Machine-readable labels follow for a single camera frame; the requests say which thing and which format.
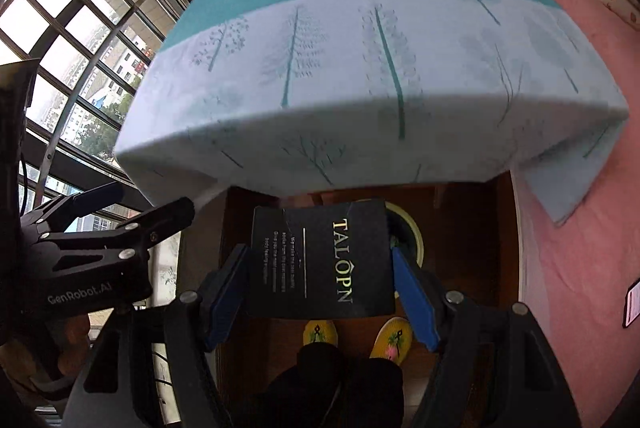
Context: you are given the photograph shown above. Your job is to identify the smartphone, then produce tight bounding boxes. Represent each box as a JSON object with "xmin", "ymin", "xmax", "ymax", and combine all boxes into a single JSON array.
[{"xmin": 621, "ymin": 279, "xmax": 640, "ymax": 329}]

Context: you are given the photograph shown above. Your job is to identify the blue tree print tablecloth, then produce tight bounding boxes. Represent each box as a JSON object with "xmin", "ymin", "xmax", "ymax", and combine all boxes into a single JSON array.
[{"xmin": 112, "ymin": 0, "xmax": 631, "ymax": 226}]

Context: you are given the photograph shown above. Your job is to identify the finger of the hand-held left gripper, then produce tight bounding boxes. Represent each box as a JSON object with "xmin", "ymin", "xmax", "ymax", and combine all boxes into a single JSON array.
[
  {"xmin": 22, "ymin": 182, "xmax": 126, "ymax": 227},
  {"xmin": 30, "ymin": 197, "xmax": 196, "ymax": 269}
]

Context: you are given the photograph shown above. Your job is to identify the person's black pants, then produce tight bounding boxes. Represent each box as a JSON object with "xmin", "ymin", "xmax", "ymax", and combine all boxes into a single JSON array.
[{"xmin": 260, "ymin": 342, "xmax": 405, "ymax": 428}]

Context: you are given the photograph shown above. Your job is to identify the yellow embroidered slipper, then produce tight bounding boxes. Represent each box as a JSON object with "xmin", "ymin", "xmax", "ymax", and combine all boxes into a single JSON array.
[
  {"xmin": 369, "ymin": 315, "xmax": 414, "ymax": 365},
  {"xmin": 302, "ymin": 319, "xmax": 340, "ymax": 351}
]

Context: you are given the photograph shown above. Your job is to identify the round yellow-rimmed bin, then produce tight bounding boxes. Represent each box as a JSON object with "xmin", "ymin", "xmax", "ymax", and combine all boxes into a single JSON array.
[{"xmin": 385, "ymin": 202, "xmax": 426, "ymax": 299}]

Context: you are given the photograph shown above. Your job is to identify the black card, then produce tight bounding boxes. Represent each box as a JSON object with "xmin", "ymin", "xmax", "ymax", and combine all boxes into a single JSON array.
[{"xmin": 245, "ymin": 200, "xmax": 410, "ymax": 319}]

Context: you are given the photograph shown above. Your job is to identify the pink bed sheet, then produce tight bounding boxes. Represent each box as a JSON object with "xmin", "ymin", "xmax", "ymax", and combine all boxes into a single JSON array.
[{"xmin": 407, "ymin": 0, "xmax": 640, "ymax": 409}]

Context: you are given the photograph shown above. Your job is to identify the window with metal bars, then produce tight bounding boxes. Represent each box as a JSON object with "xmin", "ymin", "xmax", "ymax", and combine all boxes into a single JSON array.
[{"xmin": 0, "ymin": 0, "xmax": 203, "ymax": 359}]

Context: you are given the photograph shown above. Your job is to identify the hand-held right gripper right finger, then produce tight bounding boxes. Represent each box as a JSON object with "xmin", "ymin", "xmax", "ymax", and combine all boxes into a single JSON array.
[{"xmin": 391, "ymin": 247, "xmax": 583, "ymax": 428}]

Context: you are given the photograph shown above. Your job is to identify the person's left hand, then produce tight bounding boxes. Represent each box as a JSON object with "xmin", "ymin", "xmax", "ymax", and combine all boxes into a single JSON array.
[{"xmin": 50, "ymin": 313, "xmax": 96, "ymax": 381}]

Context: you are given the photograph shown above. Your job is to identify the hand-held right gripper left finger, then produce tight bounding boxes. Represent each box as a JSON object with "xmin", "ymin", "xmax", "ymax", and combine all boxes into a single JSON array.
[{"xmin": 62, "ymin": 243, "xmax": 251, "ymax": 428}]

